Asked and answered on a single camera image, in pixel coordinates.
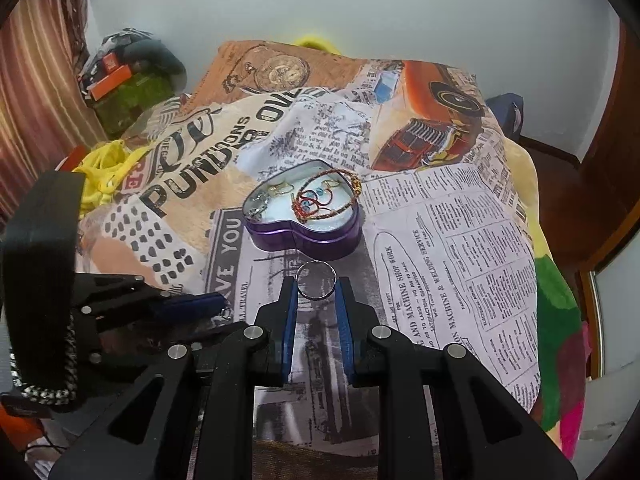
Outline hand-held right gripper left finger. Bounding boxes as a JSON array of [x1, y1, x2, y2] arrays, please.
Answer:
[[47, 275, 301, 480]]

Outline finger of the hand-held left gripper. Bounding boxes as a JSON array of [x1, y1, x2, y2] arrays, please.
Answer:
[[72, 292, 236, 376], [75, 274, 173, 313]]

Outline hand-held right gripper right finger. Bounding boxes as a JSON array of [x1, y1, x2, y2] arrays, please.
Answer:
[[334, 276, 578, 480]]

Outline silver ring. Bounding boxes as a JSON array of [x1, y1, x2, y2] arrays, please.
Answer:
[[295, 261, 337, 302]]

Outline purple heart-shaped tin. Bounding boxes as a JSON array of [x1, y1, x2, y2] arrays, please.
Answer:
[[242, 159, 363, 262]]

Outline red gold beaded bracelet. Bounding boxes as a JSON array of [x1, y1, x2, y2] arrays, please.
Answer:
[[291, 170, 362, 224]]

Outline silver earring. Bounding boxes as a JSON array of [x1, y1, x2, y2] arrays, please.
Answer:
[[246, 194, 271, 221]]

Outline red box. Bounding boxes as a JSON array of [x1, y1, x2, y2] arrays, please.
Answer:
[[52, 146, 89, 174]]

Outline yellow cloth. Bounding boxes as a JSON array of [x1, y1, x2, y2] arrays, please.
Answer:
[[75, 140, 157, 217]]

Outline newspaper-print blanket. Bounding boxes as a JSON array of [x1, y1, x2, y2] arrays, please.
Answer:
[[77, 40, 546, 480]]

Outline brown striped curtain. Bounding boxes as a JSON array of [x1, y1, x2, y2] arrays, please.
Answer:
[[0, 0, 108, 221]]

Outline green patterned bag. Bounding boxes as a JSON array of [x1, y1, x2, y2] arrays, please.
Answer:
[[95, 72, 174, 134]]

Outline orange box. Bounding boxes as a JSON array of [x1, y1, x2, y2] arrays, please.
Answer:
[[87, 65, 134, 102]]

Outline pile of clutter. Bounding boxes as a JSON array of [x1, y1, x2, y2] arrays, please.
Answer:
[[81, 29, 157, 73]]

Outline colourful fleece blanket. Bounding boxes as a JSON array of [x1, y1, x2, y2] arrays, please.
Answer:
[[500, 135, 592, 461]]

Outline dark blue bag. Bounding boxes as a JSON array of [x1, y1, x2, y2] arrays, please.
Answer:
[[487, 92, 527, 144]]

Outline yellow plastic object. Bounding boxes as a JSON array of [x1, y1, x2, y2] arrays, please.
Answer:
[[292, 34, 347, 54]]

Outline brown wooden door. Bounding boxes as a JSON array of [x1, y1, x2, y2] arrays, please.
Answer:
[[572, 20, 640, 281]]

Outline black white braided strap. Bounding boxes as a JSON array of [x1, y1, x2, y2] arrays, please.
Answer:
[[10, 317, 79, 406]]

